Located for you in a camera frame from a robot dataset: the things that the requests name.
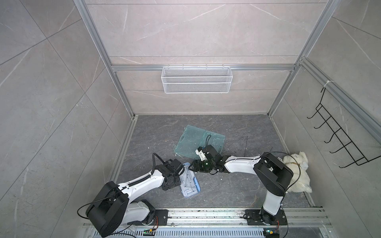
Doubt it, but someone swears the blue transparent geometry set case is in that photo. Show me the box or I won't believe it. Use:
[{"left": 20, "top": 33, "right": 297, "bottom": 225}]
[{"left": 180, "top": 162, "right": 200, "bottom": 198}]

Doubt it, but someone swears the white plush teddy bear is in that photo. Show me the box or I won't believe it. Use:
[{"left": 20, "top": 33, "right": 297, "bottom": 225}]
[{"left": 283, "top": 151, "right": 312, "bottom": 193}]

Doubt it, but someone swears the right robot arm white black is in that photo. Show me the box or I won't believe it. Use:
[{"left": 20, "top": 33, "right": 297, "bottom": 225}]
[{"left": 189, "top": 135, "right": 294, "bottom": 226}]

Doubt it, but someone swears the green transparent ruler set case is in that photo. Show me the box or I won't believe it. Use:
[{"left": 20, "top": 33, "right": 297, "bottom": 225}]
[{"left": 174, "top": 125, "right": 226, "bottom": 159}]

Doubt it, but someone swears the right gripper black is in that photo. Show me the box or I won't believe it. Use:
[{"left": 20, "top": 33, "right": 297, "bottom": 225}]
[{"left": 188, "top": 160, "right": 215, "bottom": 172}]

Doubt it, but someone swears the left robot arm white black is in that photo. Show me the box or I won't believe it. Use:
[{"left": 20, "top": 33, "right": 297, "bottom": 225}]
[{"left": 77, "top": 153, "right": 185, "bottom": 238}]

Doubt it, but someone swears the black wire hook rack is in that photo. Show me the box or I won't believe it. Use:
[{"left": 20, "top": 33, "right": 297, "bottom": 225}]
[{"left": 307, "top": 87, "right": 381, "bottom": 169}]

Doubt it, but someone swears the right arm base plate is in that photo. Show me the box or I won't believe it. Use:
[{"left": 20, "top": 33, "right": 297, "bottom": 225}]
[{"left": 243, "top": 209, "right": 288, "bottom": 226}]

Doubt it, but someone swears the aluminium mounting rail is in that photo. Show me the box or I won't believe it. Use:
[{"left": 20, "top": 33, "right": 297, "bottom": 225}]
[{"left": 81, "top": 207, "right": 331, "bottom": 229}]

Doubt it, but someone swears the white wire mesh basket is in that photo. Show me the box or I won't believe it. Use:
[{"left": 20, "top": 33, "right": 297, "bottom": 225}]
[{"left": 161, "top": 66, "right": 233, "bottom": 94}]

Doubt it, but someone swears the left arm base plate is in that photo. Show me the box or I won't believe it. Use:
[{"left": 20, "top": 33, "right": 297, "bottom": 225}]
[{"left": 128, "top": 209, "right": 169, "bottom": 226}]

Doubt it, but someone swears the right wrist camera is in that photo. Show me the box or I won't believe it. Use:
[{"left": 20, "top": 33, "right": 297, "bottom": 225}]
[{"left": 195, "top": 147, "right": 207, "bottom": 161}]

